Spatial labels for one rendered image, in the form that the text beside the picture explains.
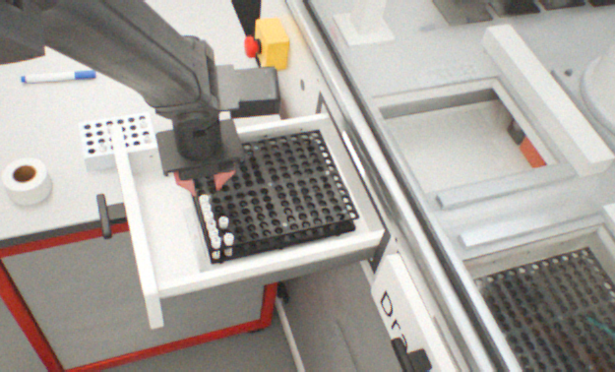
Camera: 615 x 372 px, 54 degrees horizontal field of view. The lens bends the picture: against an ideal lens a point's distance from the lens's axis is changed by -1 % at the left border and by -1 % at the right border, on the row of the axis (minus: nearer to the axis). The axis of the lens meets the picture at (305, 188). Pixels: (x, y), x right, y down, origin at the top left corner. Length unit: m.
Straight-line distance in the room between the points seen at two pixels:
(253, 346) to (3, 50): 1.50
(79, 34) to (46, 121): 0.82
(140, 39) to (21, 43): 0.15
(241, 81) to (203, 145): 0.10
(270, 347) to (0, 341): 0.73
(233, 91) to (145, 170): 0.36
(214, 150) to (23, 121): 0.54
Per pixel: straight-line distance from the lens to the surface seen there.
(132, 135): 1.11
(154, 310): 0.82
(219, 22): 1.39
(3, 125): 1.22
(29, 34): 0.30
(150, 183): 0.98
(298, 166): 0.93
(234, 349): 1.74
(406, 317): 0.82
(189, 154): 0.75
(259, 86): 0.67
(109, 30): 0.39
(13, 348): 1.83
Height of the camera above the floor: 1.62
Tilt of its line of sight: 53 degrees down
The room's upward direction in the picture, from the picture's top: 11 degrees clockwise
